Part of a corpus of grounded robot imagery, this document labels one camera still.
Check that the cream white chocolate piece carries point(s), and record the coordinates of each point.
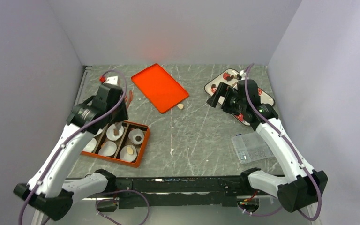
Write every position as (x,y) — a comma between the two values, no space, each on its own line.
(180,106)

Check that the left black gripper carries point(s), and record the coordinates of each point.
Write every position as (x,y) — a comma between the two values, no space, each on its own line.
(123,115)

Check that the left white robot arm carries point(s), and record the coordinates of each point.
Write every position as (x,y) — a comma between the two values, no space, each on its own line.
(46,191)

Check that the orange chocolate box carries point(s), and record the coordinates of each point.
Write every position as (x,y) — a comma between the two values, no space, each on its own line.
(123,146)

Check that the brown block chocolate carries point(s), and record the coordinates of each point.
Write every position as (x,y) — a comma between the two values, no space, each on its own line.
(116,132)

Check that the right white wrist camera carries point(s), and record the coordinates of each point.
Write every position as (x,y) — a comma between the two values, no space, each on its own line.
(244,75)

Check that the white strawberry tray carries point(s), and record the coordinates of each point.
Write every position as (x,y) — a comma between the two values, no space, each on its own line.
(220,82)

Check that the oval white chocolate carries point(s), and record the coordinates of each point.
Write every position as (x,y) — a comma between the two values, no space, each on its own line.
(130,150)

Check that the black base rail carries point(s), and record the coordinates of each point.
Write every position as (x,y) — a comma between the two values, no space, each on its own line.
(225,191)

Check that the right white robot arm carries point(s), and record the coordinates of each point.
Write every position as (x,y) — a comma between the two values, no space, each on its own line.
(302,185)

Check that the dark swirl chocolate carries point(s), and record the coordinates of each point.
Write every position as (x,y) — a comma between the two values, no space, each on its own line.
(138,138)

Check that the white paper cup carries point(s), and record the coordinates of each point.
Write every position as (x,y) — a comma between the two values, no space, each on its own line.
(126,157)
(133,133)
(90,146)
(109,149)
(109,133)

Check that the orange box lid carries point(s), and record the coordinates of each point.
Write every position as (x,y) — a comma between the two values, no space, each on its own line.
(159,87)

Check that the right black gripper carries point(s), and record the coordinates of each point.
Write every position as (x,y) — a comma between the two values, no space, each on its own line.
(231,91)

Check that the clear plastic screw box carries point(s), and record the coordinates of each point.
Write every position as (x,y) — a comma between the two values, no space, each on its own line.
(250,147)

